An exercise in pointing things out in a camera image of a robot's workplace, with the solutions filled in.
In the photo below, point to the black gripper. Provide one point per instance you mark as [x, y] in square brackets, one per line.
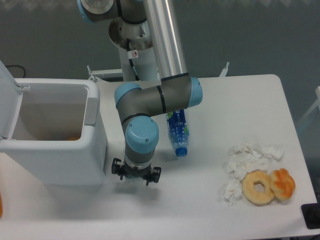
[124, 170]

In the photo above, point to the clear green label bottle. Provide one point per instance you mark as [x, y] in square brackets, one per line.
[135, 179]

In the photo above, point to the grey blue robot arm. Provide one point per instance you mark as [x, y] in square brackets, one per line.
[138, 102]

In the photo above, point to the blue plastic bottle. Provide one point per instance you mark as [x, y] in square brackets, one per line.
[178, 132]

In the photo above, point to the white open trash bin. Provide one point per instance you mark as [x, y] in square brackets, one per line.
[53, 128]

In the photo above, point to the crumpled white tissue lower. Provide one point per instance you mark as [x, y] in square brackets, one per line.
[233, 192]

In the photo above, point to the crumpled white tissue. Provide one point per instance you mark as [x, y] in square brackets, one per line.
[233, 192]
[247, 157]

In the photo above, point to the crumpled white tissue upper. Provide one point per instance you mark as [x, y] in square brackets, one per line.
[247, 157]

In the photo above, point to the orange object left edge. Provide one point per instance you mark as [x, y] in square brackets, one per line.
[1, 206]

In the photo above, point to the orange glazed twisted bun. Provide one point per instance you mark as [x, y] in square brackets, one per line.
[282, 184]

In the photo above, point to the black device table corner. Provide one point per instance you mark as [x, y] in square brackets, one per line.
[311, 215]

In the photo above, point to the plain ring donut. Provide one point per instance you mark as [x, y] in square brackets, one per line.
[256, 188]

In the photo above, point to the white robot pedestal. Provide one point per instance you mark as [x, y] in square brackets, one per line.
[135, 49]

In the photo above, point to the white frame right edge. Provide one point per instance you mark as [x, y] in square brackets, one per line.
[310, 114]

